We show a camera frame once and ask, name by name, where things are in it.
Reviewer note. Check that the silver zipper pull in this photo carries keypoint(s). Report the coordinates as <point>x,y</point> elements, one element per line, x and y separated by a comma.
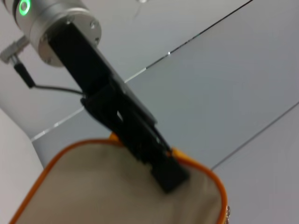
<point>229,211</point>

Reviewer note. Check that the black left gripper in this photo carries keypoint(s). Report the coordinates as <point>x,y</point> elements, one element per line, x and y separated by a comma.
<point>79,60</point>

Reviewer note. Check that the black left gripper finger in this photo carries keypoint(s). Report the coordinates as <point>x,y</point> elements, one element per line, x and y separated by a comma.
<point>163,140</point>
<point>163,172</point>

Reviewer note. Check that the beige food bag orange trim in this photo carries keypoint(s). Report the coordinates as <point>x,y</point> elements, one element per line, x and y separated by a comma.
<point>93,186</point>

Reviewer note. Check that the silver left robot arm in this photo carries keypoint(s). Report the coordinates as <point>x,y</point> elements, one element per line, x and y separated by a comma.
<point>51,21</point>

